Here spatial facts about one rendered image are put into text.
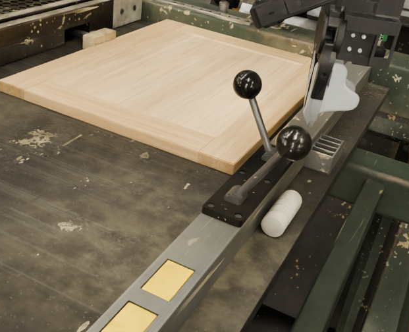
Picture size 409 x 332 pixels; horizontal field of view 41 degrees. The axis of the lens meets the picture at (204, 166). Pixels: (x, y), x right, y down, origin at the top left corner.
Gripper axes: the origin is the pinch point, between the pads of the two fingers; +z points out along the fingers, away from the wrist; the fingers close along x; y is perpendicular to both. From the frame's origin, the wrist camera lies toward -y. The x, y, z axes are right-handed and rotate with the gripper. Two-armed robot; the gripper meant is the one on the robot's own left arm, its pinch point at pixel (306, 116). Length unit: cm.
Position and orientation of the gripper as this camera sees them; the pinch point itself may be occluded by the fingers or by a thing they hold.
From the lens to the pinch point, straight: 70.5
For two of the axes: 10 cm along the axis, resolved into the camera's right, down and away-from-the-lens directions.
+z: -1.3, 8.6, 4.9
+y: 9.9, 1.7, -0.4
